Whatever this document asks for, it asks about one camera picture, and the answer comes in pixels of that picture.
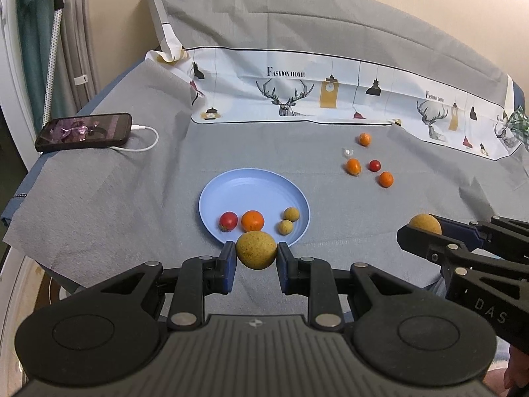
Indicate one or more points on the red cherry tomato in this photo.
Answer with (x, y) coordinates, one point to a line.
(375, 165)
(228, 220)

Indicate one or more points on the white curtain tag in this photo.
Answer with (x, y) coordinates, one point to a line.
(80, 79)

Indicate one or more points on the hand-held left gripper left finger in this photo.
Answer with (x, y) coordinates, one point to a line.
(230, 269)

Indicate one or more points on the green checked cloth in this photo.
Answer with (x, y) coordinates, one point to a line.
(518, 122)

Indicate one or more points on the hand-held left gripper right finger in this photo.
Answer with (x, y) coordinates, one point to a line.
(283, 269)

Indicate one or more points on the black smartphone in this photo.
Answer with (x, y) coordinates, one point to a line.
(82, 130)

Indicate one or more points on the small clear plastic piece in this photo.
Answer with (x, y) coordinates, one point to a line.
(348, 151)

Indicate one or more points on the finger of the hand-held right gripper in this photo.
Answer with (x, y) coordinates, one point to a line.
(421, 244)
(461, 233)

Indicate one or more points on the teal hanging clothing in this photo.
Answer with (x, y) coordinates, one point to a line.
(33, 49)

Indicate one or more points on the white door frame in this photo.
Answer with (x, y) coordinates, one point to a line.
(12, 91)

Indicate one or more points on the blue bed sheet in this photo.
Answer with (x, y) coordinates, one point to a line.
(20, 190)

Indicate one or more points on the grey curtain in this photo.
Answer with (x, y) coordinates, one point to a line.
(78, 29)

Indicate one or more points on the orange kumquat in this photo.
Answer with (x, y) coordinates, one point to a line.
(353, 166)
(387, 179)
(252, 220)
(364, 139)

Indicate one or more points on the white tripod stand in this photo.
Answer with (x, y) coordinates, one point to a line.
(53, 49)

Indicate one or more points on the green jujube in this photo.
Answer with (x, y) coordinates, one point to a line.
(285, 227)
(291, 214)
(256, 250)
(425, 222)

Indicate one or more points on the blue plate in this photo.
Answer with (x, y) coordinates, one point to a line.
(248, 192)

